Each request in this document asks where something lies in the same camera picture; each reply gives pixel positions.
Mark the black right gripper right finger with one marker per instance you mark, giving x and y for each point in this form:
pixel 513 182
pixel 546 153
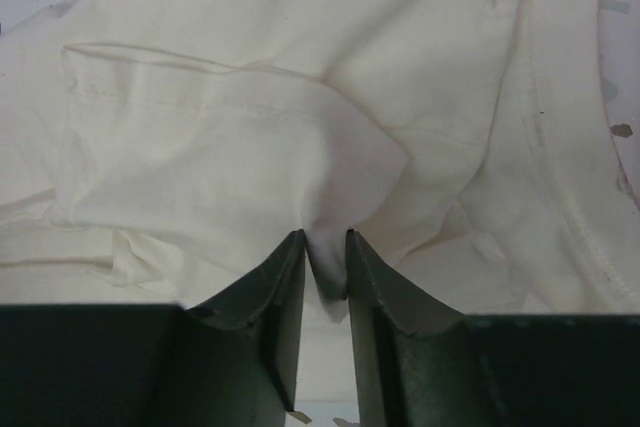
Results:
pixel 414 363

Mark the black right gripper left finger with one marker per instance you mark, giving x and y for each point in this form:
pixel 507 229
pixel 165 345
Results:
pixel 235 357

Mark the cream t shirt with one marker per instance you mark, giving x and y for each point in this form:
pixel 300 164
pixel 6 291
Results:
pixel 156 150

